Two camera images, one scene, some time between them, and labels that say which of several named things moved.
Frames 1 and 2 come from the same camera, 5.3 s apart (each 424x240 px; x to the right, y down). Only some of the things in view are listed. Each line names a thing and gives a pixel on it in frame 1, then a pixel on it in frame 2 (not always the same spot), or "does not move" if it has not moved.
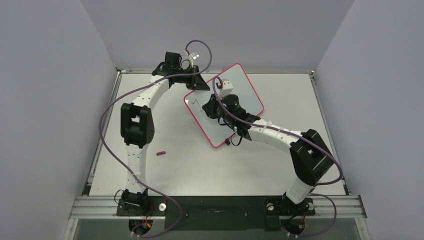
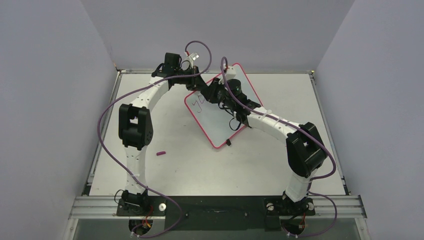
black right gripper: [209, 108] to [216, 91]
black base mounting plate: [217, 212] does not move
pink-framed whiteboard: [216, 131] does not move
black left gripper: [201, 84] does not move
